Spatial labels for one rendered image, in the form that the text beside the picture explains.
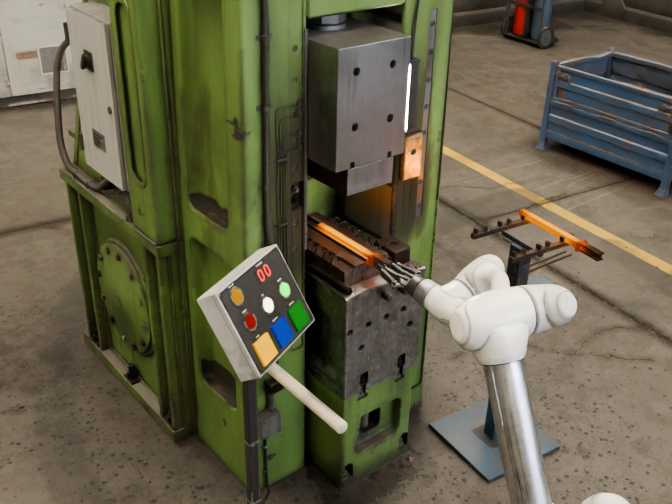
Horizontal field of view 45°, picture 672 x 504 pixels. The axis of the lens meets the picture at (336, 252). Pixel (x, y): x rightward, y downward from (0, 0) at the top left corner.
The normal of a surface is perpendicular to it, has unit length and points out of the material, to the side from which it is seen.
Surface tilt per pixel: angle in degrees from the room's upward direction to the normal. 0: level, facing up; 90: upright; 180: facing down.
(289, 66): 90
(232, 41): 89
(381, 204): 90
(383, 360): 90
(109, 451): 0
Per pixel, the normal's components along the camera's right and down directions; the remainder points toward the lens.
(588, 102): -0.80, 0.26
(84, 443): 0.02, -0.88
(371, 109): 0.62, 0.39
